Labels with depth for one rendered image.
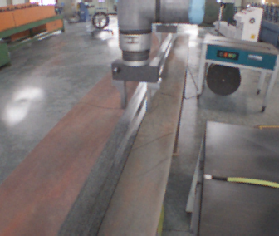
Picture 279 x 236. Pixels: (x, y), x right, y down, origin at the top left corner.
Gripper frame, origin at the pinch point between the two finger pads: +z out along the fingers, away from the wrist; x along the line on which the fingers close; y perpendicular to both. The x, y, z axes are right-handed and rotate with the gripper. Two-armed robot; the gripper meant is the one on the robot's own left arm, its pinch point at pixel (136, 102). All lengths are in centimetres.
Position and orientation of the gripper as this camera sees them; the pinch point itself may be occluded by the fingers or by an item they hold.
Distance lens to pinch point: 63.1
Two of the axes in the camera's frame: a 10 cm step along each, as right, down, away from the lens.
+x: 9.7, 1.1, -2.0
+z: 0.2, 8.3, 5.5
